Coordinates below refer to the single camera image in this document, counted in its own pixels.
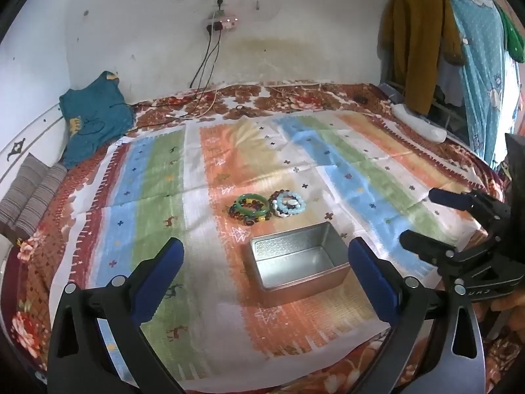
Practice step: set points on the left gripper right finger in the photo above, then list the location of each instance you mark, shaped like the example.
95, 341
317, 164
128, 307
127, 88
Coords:
434, 343

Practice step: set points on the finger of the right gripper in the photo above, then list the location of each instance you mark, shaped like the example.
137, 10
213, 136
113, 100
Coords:
458, 201
426, 248

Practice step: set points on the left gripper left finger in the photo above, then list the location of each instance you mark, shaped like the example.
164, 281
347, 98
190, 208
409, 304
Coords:
79, 361

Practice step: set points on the green jade bangle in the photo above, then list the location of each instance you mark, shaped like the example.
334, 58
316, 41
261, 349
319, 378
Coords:
252, 205

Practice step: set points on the person hand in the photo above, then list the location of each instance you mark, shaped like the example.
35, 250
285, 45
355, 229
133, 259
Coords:
514, 302

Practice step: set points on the white oblong object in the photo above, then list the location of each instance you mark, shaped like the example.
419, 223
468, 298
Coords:
423, 128

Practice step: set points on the brown floral bed sheet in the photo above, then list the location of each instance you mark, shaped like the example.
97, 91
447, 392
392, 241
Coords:
37, 295

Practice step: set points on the silver metal tin box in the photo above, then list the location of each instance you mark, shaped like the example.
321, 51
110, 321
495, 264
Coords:
296, 264

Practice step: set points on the green hanging garment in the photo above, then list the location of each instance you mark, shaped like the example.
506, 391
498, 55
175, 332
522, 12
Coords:
513, 40

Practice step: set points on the striped grey pillow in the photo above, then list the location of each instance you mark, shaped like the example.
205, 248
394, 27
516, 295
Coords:
28, 198

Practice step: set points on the striped colourful cloth mat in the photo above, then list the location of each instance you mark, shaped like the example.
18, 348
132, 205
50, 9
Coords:
229, 229

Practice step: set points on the mustard brown hanging garment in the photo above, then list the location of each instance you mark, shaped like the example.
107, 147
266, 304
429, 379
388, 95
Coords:
418, 33

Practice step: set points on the blue patterned hanging cloth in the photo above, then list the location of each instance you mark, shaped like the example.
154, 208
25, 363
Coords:
490, 78

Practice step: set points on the white headboard with ornament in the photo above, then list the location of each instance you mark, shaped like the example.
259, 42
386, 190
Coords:
45, 138

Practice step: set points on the teal shirt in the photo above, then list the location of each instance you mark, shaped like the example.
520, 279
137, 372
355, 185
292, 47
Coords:
94, 116

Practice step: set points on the pink power strip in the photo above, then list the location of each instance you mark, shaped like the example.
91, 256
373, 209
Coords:
223, 23

